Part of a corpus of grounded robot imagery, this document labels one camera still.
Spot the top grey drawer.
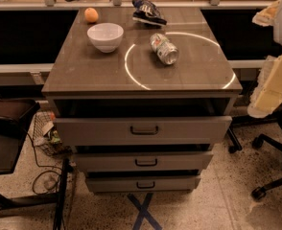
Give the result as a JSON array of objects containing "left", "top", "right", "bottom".
[{"left": 55, "top": 116, "right": 231, "bottom": 146}]

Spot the silver 7up soda can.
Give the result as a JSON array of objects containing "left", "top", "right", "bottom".
[{"left": 150, "top": 33, "right": 179, "bottom": 65}]

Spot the black floor cable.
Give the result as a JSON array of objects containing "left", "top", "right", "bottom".
[{"left": 26, "top": 131, "right": 64, "bottom": 196}]

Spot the bottom grey drawer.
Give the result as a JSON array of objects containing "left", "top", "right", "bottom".
[{"left": 85, "top": 175, "right": 200, "bottom": 193}]

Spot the blue tape cross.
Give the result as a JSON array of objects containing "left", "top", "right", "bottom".
[{"left": 128, "top": 193, "right": 162, "bottom": 230}]

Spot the wire waste basket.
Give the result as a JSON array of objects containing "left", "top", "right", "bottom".
[{"left": 33, "top": 111, "right": 70, "bottom": 156}]

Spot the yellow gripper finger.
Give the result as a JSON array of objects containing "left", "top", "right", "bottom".
[
  {"left": 247, "top": 55, "right": 282, "bottom": 118},
  {"left": 252, "top": 0, "right": 282, "bottom": 27}
]

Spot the black chair on left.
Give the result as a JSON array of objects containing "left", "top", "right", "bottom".
[{"left": 0, "top": 96, "right": 70, "bottom": 230}]

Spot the grey drawer cabinet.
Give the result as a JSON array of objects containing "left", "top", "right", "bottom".
[{"left": 42, "top": 7, "right": 242, "bottom": 180}]

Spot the grey drawer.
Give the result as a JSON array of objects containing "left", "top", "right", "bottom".
[
  {"left": 85, "top": 175, "right": 200, "bottom": 193},
  {"left": 74, "top": 151, "right": 213, "bottom": 173},
  {"left": 55, "top": 116, "right": 231, "bottom": 146}
]

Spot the white ceramic bowl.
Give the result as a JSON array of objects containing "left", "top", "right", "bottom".
[{"left": 87, "top": 23, "right": 124, "bottom": 53}]

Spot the middle grey drawer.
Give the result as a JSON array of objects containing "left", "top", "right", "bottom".
[{"left": 74, "top": 151, "right": 213, "bottom": 173}]

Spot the black office chair base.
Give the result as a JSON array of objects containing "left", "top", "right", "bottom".
[{"left": 226, "top": 104, "right": 282, "bottom": 202}]

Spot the blue chip bag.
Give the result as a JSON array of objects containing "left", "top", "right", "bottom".
[{"left": 131, "top": 0, "right": 167, "bottom": 26}]

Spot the orange fruit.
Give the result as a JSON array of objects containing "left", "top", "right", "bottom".
[{"left": 84, "top": 8, "right": 99, "bottom": 23}]

